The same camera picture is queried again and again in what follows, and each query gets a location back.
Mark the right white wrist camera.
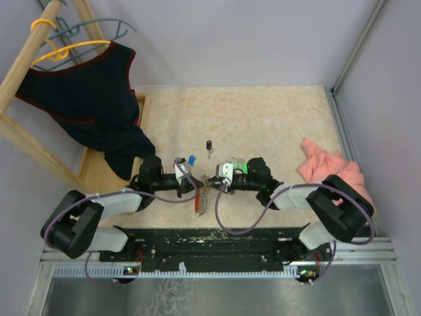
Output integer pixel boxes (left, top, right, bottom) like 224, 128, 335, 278
216, 163, 234, 186

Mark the green tag key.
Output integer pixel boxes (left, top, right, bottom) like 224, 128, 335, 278
238, 163, 248, 174
230, 157, 245, 168

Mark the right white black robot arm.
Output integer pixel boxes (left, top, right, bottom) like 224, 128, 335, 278
217, 157, 375, 261

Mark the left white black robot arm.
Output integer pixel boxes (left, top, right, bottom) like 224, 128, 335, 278
40, 156, 204, 261

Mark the metal key organizer red strap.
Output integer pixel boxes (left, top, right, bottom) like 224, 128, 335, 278
193, 174, 213, 217

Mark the dark navy vest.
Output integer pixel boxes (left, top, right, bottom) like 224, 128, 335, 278
16, 42, 155, 180

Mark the aluminium frame post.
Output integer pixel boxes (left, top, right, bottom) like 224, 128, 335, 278
330, 0, 389, 97

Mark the black tag key upper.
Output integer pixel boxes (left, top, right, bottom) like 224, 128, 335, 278
206, 140, 214, 159

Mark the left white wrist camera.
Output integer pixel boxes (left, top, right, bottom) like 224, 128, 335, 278
174, 157, 191, 184

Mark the wooden clothes rack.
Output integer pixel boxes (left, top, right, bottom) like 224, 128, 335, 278
0, 0, 109, 198

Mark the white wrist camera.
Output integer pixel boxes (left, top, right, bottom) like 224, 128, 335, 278
216, 163, 234, 186
174, 157, 191, 184

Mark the teal plastic hanger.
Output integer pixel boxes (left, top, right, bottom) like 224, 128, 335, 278
35, 17, 137, 71

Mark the pink cloth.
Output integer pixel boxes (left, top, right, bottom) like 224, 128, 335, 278
297, 138, 374, 207

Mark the blue tag key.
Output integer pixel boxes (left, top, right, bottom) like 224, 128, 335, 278
188, 155, 196, 166

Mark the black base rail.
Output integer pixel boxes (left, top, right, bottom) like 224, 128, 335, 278
99, 228, 332, 273

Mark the yellow plastic hanger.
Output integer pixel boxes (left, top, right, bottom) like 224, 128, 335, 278
30, 18, 111, 66

